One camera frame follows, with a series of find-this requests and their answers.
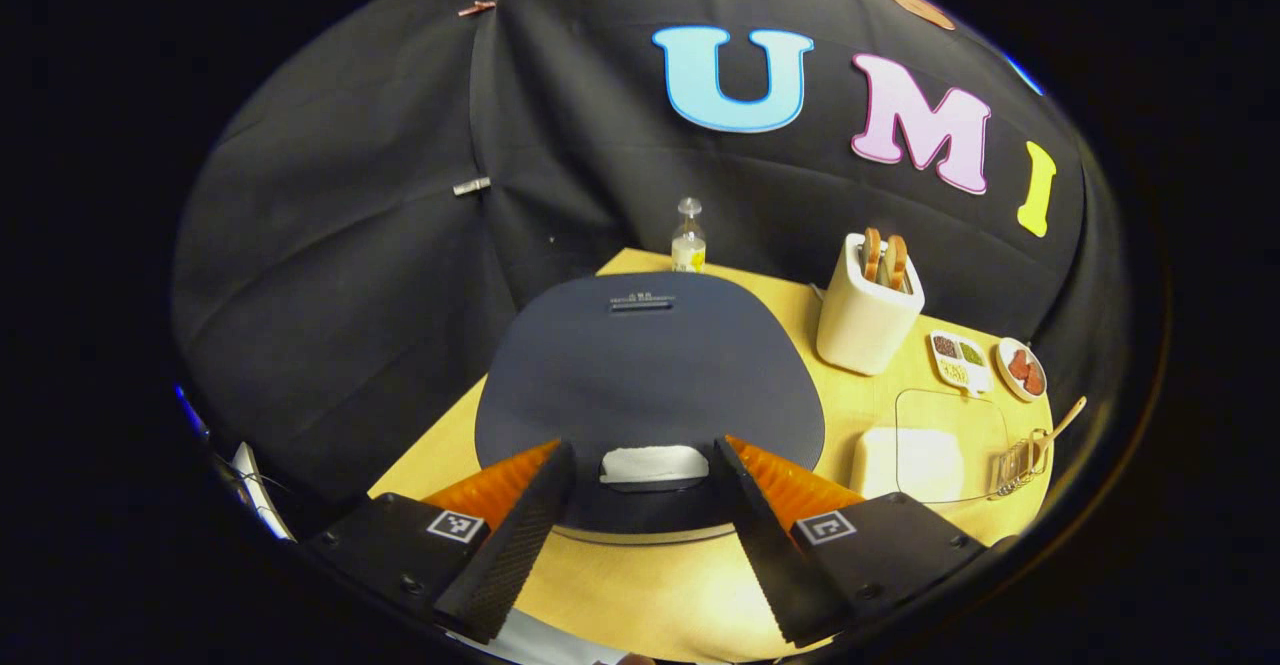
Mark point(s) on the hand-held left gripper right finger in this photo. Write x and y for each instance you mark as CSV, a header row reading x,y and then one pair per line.
x,y
770,545

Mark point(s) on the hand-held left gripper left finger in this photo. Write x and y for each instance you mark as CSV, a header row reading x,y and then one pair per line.
x,y
515,545

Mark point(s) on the clear rice container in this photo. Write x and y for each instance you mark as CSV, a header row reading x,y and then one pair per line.
x,y
900,465

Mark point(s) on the dark grey rice cooker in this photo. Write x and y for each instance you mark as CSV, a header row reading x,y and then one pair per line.
x,y
650,375

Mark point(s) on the wooden spoon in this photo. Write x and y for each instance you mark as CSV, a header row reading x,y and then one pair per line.
x,y
1062,423

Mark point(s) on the white toaster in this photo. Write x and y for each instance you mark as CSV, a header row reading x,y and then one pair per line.
x,y
860,330

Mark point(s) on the white divided bean dish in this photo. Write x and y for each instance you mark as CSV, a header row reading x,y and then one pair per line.
x,y
962,377

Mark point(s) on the small white plate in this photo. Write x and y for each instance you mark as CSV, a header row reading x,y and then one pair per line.
x,y
1005,385

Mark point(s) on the red meat slice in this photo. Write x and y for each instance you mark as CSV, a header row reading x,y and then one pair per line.
x,y
1018,365
1035,380

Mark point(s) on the toasted bread slice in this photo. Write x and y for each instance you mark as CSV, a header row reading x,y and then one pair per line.
x,y
897,263
872,255

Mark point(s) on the small glass bottle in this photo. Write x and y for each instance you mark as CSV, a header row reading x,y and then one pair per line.
x,y
688,245

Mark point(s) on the black backdrop cloth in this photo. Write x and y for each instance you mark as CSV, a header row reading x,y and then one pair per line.
x,y
350,245

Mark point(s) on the white cloth clip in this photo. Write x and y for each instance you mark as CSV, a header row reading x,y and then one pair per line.
x,y
472,186

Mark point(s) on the red cloth clip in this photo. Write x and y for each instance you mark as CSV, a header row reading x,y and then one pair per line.
x,y
477,8

